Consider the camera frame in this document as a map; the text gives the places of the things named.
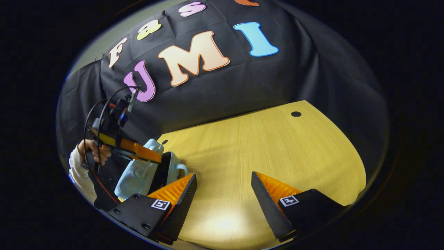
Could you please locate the red cable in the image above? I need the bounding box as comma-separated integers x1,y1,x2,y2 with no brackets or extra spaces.
88,167,120,205

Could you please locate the light blue suitcase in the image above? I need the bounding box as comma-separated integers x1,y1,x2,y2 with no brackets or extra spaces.
114,138,189,202

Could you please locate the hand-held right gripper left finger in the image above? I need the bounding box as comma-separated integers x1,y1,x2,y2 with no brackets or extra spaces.
107,174,197,245

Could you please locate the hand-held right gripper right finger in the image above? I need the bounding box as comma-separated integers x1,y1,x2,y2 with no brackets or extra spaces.
251,171,347,243

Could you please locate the black cable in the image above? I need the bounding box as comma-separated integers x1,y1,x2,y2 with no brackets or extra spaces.
83,85,141,174

